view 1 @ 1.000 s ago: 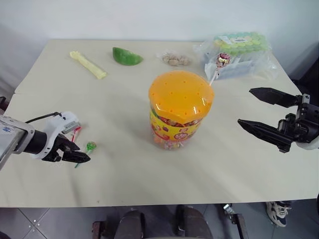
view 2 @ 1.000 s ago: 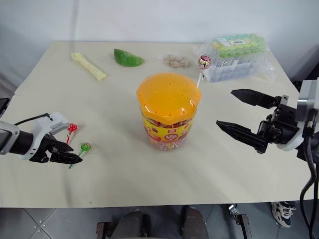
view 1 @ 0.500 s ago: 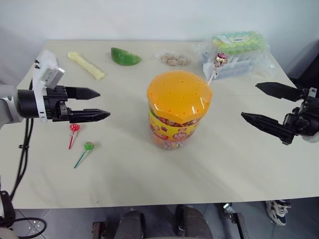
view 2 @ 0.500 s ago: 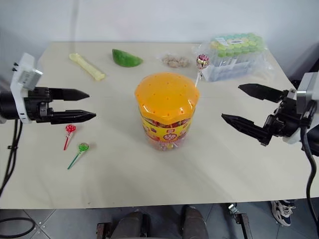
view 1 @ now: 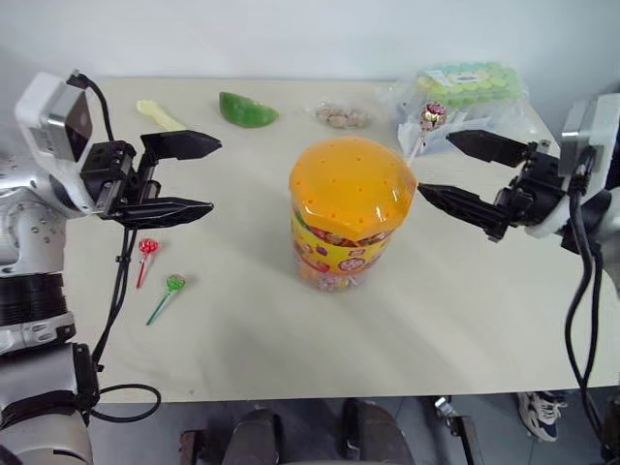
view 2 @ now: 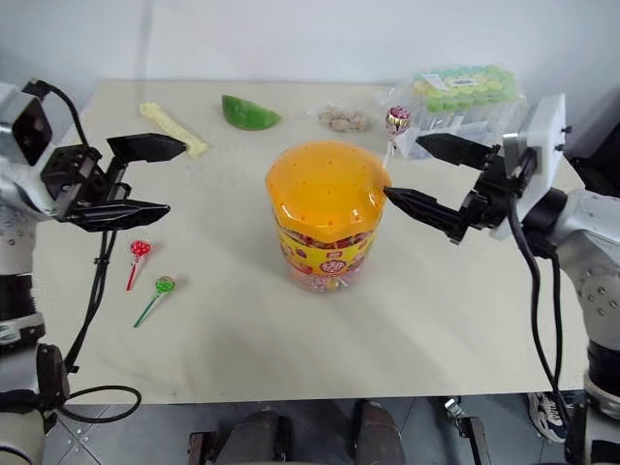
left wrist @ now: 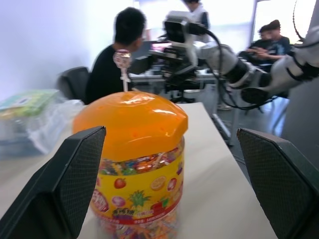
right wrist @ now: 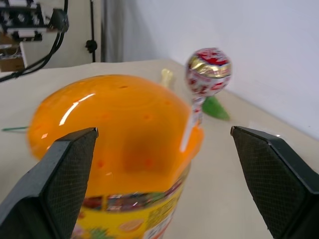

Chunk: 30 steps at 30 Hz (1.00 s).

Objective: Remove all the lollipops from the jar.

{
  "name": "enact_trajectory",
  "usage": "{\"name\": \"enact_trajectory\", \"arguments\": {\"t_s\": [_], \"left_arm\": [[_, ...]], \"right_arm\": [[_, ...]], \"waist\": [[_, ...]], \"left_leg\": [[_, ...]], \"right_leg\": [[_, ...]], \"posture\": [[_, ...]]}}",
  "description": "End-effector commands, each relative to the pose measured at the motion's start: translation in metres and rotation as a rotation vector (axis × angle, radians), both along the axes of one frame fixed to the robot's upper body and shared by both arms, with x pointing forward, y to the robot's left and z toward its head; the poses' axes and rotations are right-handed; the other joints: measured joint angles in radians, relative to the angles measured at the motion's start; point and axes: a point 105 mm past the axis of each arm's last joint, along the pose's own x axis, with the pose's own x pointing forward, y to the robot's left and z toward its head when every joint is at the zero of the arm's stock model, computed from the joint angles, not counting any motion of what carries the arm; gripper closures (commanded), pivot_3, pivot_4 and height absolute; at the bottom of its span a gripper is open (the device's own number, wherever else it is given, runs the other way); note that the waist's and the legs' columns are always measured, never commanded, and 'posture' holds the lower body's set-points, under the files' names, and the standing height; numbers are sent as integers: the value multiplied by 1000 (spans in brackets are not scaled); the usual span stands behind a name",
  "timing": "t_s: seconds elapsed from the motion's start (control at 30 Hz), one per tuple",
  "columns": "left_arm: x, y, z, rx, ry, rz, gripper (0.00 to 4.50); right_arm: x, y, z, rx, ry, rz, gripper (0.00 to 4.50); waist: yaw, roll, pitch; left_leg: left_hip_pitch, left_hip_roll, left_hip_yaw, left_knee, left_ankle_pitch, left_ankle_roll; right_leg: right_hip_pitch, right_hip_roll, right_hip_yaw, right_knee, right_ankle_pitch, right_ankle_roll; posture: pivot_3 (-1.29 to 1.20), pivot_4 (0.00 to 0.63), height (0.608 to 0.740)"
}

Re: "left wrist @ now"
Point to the person in black shirt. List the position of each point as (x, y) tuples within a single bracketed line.
[(104, 72)]

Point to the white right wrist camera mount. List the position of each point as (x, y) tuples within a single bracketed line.
[(185, 32)]

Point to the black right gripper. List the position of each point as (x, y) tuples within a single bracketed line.
[(179, 67)]

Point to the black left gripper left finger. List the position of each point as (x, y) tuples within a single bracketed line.
[(57, 184)]

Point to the lollipop jar with orange lid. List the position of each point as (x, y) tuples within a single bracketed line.
[(139, 194)]

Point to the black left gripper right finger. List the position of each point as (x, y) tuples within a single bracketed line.
[(281, 184)]

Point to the grey background desk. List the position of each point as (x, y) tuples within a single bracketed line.
[(147, 77)]

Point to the silver robot torso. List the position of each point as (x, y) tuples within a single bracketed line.
[(314, 25)]

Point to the black office chair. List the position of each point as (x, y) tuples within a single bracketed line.
[(73, 82)]

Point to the standing person in grey hoodie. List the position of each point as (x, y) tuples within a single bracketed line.
[(199, 12)]

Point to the green packs in clear wrap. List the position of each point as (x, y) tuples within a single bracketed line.
[(32, 117)]

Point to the pink wrapped lollipop white stick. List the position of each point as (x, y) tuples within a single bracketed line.
[(122, 59)]

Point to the seated person in navy shirt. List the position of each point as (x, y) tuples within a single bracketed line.
[(277, 47)]

